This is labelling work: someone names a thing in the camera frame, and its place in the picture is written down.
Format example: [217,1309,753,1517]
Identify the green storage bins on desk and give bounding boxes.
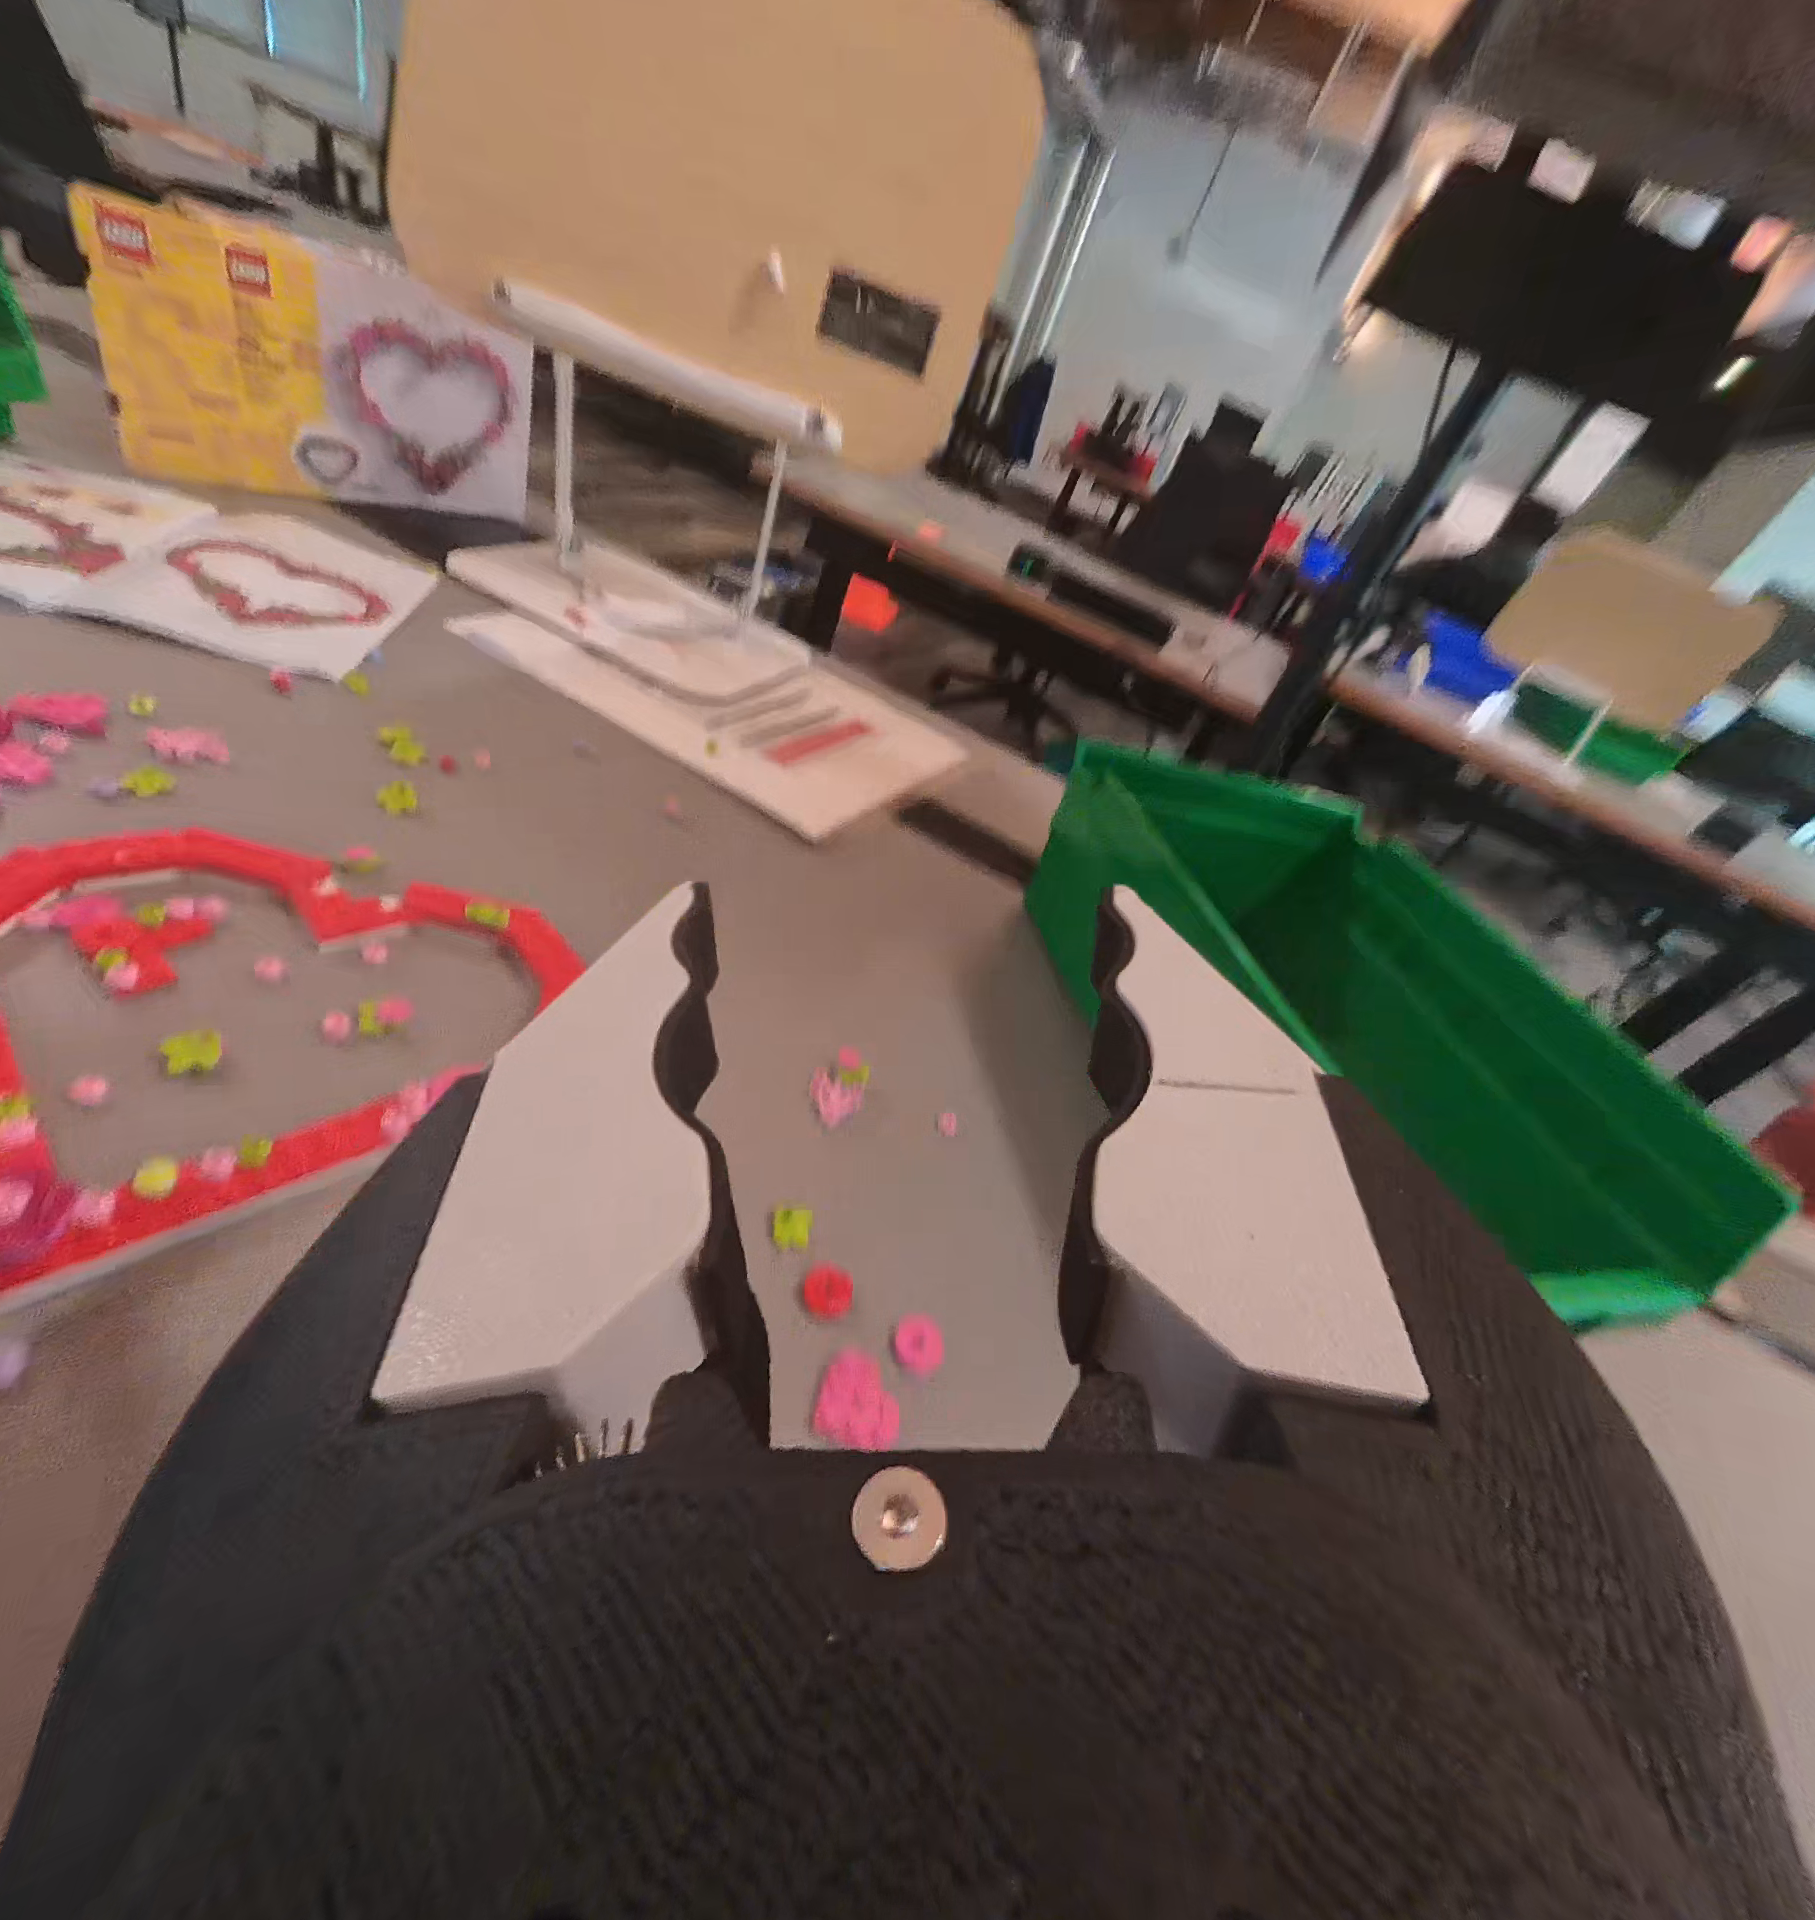
[1506,681,1688,782]

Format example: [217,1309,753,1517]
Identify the small beige panel on stand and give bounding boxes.
[1462,525,1790,770]

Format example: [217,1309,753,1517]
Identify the yellow toy set box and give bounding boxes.
[67,180,536,527]

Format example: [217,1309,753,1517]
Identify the scattered small loose bricks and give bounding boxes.
[0,645,968,1448]

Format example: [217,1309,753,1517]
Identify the beige panel on white stand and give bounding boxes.
[385,0,1051,699]

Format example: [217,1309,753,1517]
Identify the red heart brick frame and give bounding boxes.
[0,829,586,1307]

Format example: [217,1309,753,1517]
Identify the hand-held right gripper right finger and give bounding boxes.
[1049,884,1433,1453]

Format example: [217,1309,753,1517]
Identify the black metal frame post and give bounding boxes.
[1266,345,1509,766]

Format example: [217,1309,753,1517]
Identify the open instruction booklet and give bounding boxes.
[0,442,440,680]

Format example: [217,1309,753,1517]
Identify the blue storage bin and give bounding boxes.
[1386,600,1523,699]

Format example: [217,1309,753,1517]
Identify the clear bag with printed sheet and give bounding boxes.
[449,607,971,844]

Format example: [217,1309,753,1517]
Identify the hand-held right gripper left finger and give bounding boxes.
[369,879,774,1453]

